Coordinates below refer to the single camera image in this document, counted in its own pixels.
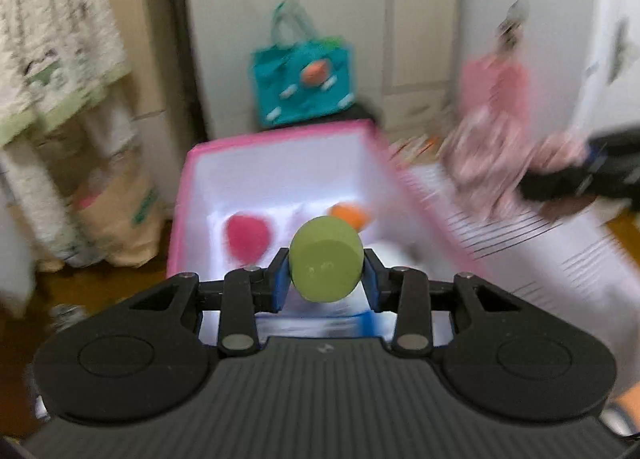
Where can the blue wet wipes pack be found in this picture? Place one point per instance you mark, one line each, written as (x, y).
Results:
(320, 326)

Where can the teal felt bag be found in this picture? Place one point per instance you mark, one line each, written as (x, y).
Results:
(300, 84)

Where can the grey floor object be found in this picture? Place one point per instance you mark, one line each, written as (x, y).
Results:
(67, 316)

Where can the green foam cylinder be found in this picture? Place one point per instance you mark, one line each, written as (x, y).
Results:
(325, 259)

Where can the brown paper sack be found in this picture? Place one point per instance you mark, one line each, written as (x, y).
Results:
(120, 209)

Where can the pink floral cloth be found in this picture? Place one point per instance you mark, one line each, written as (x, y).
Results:
(480, 164)

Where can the pink paper bag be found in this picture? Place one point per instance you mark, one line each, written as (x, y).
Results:
(495, 84)

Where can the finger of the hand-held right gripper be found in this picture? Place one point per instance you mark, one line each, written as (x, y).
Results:
(555, 184)

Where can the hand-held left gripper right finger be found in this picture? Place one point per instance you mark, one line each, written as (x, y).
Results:
(374, 284)

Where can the orange soft toy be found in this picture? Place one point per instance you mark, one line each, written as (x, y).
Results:
(347, 216)

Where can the pink storage box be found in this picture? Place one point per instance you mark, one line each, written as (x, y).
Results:
(280, 174)

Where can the pink fluffy ball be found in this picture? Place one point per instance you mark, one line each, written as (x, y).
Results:
(250, 239)

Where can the black stool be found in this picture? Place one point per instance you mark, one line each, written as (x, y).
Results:
(372, 114)

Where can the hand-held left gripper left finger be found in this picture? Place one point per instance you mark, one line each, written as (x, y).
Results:
(281, 286)

